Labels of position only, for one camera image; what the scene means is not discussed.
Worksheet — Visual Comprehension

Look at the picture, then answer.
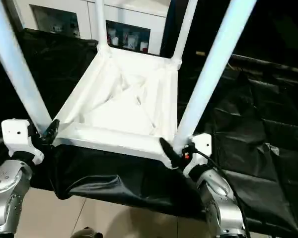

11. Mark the white plastic table top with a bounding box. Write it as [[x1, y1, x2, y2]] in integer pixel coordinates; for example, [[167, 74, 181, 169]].
[[51, 46, 184, 170]]

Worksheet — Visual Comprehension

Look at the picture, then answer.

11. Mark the white plastic table leg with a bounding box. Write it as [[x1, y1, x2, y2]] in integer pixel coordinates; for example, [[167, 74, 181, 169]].
[[172, 0, 199, 65], [95, 0, 110, 54], [0, 0, 53, 136], [174, 0, 258, 149]]

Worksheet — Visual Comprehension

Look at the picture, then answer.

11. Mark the black mat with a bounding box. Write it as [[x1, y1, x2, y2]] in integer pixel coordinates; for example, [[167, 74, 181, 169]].
[[0, 27, 298, 236]]

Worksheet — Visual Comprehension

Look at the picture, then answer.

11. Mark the dark left robot foot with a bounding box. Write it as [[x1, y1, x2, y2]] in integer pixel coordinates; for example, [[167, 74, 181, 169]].
[[71, 226, 103, 238]]

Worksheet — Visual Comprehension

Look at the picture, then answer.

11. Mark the black rod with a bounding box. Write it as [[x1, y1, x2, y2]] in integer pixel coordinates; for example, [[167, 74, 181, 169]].
[[231, 54, 298, 76]]

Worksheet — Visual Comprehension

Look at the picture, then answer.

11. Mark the white cabinet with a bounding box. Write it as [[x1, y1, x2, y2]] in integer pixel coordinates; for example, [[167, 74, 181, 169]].
[[19, 0, 175, 57]]

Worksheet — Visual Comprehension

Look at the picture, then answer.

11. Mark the black box with gold label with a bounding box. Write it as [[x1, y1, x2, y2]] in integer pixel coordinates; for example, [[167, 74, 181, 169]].
[[161, 0, 235, 62]]

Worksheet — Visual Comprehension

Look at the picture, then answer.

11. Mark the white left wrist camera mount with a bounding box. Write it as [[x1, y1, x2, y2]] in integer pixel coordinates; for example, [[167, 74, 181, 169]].
[[0, 118, 45, 165]]

